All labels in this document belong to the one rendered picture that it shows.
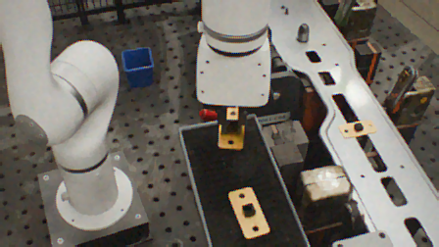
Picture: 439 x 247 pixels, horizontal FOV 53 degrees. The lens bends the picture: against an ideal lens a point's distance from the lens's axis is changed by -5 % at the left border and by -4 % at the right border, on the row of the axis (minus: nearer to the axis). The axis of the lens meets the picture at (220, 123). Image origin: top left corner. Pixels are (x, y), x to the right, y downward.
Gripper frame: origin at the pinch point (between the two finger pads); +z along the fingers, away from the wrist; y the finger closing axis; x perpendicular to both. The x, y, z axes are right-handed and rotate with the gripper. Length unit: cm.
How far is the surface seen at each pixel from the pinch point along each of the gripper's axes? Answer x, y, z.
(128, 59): 70, -38, 49
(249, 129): 4.7, 2.9, 7.8
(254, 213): -12.5, 4.1, 6.8
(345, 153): 13.7, 23.9, 23.7
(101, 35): 90, -54, 54
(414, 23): 214, 115, 123
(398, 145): 16.7, 36.1, 23.7
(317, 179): 0.6, 15.6, 15.8
